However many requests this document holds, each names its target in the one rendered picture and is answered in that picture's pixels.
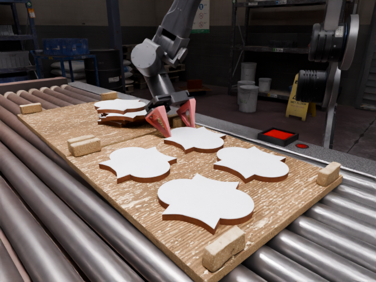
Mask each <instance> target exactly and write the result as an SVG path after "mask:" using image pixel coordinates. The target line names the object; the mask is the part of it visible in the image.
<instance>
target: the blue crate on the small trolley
mask: <svg viewBox="0 0 376 282"><path fill-rule="evenodd" d="M42 41H43V42H42V43H43V46H44V47H43V48H44V54H45V55H55V56H65V57H72V56H79V55H89V53H90V51H89V49H88V48H89V47H88V41H87V39H72V38H59V39H42Z"/></svg>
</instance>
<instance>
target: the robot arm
mask: <svg viewBox="0 0 376 282"><path fill-rule="evenodd" d="M200 2H201V0H174V2H173V4H172V6H171V8H170V9H169V11H168V12H167V14H166V15H165V16H164V19H163V21H162V24H161V26H159V27H158V30H157V32H156V34H155V36H154V38H153V39H152V40H150V39H148V38H146V39H145V40H144V41H143V43H142V44H139V45H137V46H136V47H134V49H133V50H132V52H131V61H132V63H133V64H134V65H135V67H136V68H137V69H138V70H139V71H140V72H141V74H142V75H143V76H144V78H145V81H146V83H147V85H148V87H149V90H150V92H151V94H152V96H153V99H152V100H151V101H150V102H149V103H148V104H147V105H146V107H145V110H146V112H147V113H146V114H145V116H144V117H145V119H146V121H147V122H149V123H150V124H151V125H153V126H154V127H155V128H156V129H158V130H159V131H160V132H161V133H162V134H163V135H164V136H165V137H166V138H169V137H171V130H170V126H169V123H168V118H167V114H166V113H167V112H169V111H170V110H171V109H170V106H174V105H176V106H177V105H179V104H180V108H179V109H178V110H177V111H176V112H177V114H178V115H179V117H180V118H181V119H182V121H183V122H184V123H185V125H186V126H187V127H190V128H195V104H196V101H195V99H194V97H188V96H189V93H188V90H185V91H180V92H175V89H174V87H173V85H172V83H171V81H170V78H169V76H168V74H167V72H166V70H165V67H164V65H163V63H162V61H163V62H165V63H167V64H168V65H170V66H172V67H174V68H175V69H176V67H177V66H178V64H179V63H180V64H181V63H182V62H183V60H184V59H185V57H186V56H187V52H188V49H187V48H186V47H187V45H188V43H189V40H190V39H189V35H190V33H191V30H192V25H193V22H194V18H195V15H196V11H197V10H198V7H199V4H200ZM173 34H174V35H173ZM188 109H189V113H190V121H191V123H190V122H189V120H188V118H187V115H186V111H187V110H188ZM158 118H160V120H161V122H162V123H163V125H164V128H165V130H164V128H163V127H162V126H161V125H160V123H159V122H158V121H157V119H158Z"/></svg>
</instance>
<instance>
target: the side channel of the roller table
mask: <svg viewBox="0 0 376 282"><path fill-rule="evenodd" d="M63 84H67V85H68V80H67V78H65V77H55V78H46V79H36V80H29V81H19V82H10V83H0V94H1V95H4V94H5V93H6V92H13V93H15V94H16V92H17V91H19V90H24V91H27V92H28V90H29V89H37V90H39V89H40V88H42V87H47V88H50V87H51V86H58V87H60V86H61V85H63Z"/></svg>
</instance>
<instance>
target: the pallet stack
mask: <svg viewBox="0 0 376 282"><path fill-rule="evenodd" d="M137 45H138V44H132V45H122V47H123V60H128V61H130V62H131V64H129V65H128V66H130V67H131V68H132V70H131V71H130V73H132V74H133V75H132V76H130V77H128V78H129V79H132V80H133V81H134V82H133V83H130V84H133V87H139V90H143V89H147V88H149V87H147V86H146V85H147V83H146V81H145V78H144V76H143V75H142V74H141V72H140V71H139V70H138V69H137V68H136V67H135V65H134V64H133V63H132V61H131V52H132V50H133V49H134V47H136V46H137ZM125 48H128V51H125ZM125 55H126V57H125ZM162 63H163V65H164V68H165V70H166V72H167V74H168V73H171V74H172V75H170V76H169V75H168V76H169V78H170V79H171V78H173V80H172V84H173V83H177V82H179V78H178V77H179V76H178V72H179V71H184V70H185V64H178V69H175V68H172V67H171V66H170V65H168V64H167V63H165V62H163V61H162Z"/></svg>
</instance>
